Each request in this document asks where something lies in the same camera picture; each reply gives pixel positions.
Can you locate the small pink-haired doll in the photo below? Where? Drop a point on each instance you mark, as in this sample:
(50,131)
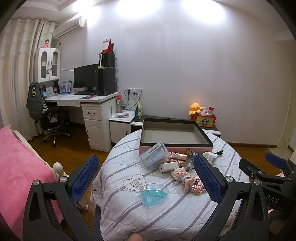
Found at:
(180,175)

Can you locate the wall power strip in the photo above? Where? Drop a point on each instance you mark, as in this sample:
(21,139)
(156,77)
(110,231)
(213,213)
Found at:
(139,91)

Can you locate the clear heart-shaped lid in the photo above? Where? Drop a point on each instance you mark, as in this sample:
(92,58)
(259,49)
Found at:
(135,183)

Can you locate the pink box with black rim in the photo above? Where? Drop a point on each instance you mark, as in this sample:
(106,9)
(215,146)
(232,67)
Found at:
(177,136)

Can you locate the red cartoon storage box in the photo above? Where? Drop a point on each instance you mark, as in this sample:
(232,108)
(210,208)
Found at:
(205,120)

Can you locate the white bed post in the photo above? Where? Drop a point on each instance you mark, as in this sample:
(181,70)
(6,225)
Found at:
(59,170)

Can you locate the white power adapter block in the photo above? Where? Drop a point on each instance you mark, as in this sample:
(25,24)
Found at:
(168,167)

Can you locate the orange octopus plush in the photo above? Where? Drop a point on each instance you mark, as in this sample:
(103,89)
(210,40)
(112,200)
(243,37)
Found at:
(195,108)

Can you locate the white desk with drawers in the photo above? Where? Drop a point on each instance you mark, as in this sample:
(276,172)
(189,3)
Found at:
(96,114)

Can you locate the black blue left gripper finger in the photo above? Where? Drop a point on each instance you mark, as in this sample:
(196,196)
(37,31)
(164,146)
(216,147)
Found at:
(40,221)
(251,221)

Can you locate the white bedside cabinet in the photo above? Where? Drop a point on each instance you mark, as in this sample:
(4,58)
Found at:
(119,125)

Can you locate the white wall cabinet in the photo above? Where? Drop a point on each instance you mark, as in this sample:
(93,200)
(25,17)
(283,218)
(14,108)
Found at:
(47,64)

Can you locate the pink block toy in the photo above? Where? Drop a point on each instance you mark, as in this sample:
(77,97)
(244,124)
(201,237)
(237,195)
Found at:
(197,186)

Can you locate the striped white quilt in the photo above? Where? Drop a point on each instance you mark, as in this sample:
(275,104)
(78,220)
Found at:
(133,199)

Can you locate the black speaker box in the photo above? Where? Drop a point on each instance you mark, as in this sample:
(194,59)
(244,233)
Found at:
(108,60)

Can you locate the rose gold metallic cylinder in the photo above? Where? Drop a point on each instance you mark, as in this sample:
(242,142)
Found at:
(179,158)

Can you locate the clear glass bulb bottle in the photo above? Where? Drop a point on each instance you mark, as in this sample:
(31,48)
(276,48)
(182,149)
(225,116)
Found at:
(189,165)

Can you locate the black computer tower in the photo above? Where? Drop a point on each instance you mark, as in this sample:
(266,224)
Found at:
(105,81)

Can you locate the white plastic figure toy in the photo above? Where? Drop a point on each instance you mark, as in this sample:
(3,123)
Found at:
(210,157)

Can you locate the beige curtain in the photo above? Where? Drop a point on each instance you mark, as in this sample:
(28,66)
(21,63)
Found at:
(19,41)

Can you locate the red folder on speaker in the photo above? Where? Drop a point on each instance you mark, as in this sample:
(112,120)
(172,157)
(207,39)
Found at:
(107,46)

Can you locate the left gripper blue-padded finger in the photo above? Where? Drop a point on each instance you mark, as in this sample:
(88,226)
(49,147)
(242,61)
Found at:
(287,167)

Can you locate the blue heart-shaped clear dish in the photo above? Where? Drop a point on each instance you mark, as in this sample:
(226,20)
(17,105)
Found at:
(153,194)

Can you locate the black office chair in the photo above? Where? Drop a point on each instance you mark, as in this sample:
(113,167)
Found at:
(54,122)

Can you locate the white air conditioner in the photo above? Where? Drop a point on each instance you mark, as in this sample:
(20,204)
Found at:
(69,26)

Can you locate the grey jacket on chair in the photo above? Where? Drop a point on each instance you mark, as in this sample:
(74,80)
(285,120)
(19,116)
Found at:
(36,104)

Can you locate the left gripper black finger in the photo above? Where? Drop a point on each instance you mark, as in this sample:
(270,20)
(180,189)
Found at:
(253,172)

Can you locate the blue yellow snack bag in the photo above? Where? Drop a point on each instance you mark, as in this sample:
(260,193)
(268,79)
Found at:
(138,111)

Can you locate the pink blanket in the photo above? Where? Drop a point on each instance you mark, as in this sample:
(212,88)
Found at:
(19,168)

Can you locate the clear plastic pack of items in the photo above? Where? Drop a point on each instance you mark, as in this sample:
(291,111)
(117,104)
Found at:
(155,156)

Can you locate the orange-capped water bottle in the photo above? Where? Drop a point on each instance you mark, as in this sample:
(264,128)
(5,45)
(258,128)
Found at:
(119,103)

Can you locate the black computer monitor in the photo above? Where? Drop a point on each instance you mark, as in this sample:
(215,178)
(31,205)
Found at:
(84,77)

